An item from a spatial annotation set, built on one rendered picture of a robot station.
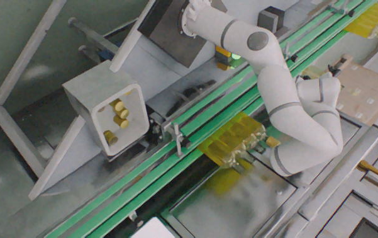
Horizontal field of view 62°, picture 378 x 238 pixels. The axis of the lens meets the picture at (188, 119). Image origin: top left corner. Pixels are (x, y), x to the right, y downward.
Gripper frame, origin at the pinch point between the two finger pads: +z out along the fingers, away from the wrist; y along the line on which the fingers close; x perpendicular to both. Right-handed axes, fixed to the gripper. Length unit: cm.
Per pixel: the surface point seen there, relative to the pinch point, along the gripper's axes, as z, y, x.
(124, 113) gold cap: -52, -39, 49
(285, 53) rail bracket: -0.3, -4.6, 16.4
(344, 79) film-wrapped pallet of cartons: 351, -73, -185
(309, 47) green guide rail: 22.0, -1.6, 4.6
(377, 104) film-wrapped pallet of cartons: 306, -52, -223
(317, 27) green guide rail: 26.0, 5.8, 8.9
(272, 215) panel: -50, -31, -13
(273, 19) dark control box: 11.7, -2.7, 28.0
